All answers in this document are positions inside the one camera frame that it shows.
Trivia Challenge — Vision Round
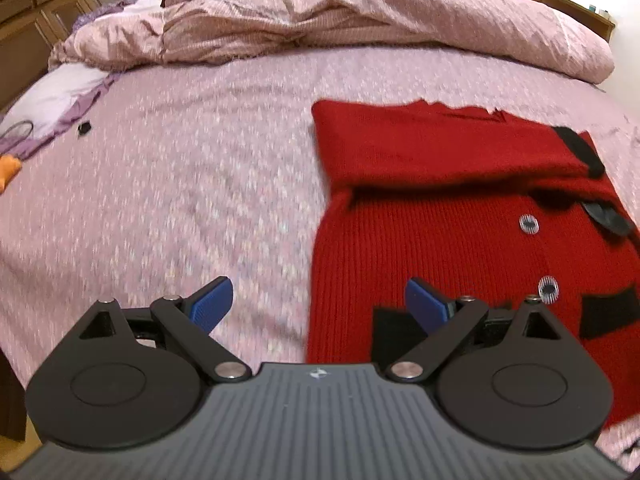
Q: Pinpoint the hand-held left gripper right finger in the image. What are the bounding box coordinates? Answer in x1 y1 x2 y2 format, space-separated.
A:
389 277 572 382

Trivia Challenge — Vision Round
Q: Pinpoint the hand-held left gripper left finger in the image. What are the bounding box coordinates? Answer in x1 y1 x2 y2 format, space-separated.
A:
79 275 252 381

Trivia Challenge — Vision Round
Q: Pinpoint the red knit cardigan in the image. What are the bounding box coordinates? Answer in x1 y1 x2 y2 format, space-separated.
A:
305 98 640 432

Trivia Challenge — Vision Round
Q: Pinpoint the pink floral bed sheet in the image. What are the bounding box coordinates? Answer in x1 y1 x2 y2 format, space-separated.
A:
0 44 640 472

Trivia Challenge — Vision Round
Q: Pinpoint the orange object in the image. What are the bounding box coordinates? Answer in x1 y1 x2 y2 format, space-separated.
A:
0 155 24 196

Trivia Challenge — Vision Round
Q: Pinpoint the white pillow with purple trim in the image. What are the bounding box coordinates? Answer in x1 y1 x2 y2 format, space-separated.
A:
0 62 119 159

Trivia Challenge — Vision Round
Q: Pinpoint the pink crumpled duvet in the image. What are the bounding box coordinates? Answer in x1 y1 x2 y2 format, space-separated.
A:
47 0 615 84

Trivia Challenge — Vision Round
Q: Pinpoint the purple ruffled pillow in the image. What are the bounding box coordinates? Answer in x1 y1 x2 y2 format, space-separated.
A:
70 0 169 34

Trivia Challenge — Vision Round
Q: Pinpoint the wooden headboard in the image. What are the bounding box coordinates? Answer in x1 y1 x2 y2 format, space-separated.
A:
0 0 169 111

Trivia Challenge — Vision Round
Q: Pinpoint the black hair tie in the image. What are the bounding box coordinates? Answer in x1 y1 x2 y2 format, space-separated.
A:
0 120 35 142

